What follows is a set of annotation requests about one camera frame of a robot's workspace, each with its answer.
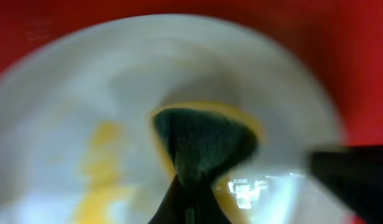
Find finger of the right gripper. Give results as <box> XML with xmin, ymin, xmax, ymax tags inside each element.
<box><xmin>308</xmin><ymin>145</ymin><xmax>383</xmax><ymax>223</ymax></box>

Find yellow green sponge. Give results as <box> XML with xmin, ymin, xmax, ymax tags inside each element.
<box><xmin>149</xmin><ymin>101</ymin><xmax>267</xmax><ymax>224</ymax></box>

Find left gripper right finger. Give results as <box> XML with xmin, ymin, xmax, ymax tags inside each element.
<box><xmin>194</xmin><ymin>176</ymin><xmax>231</xmax><ymax>224</ymax></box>

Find red plastic tray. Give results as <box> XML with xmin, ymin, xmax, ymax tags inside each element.
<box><xmin>0</xmin><ymin>0</ymin><xmax>383</xmax><ymax>145</ymax></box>

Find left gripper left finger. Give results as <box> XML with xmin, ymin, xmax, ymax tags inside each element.
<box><xmin>148</xmin><ymin>175</ymin><xmax>185</xmax><ymax>224</ymax></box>

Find white plate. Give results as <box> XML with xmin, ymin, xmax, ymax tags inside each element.
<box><xmin>0</xmin><ymin>14</ymin><xmax>351</xmax><ymax>223</ymax></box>

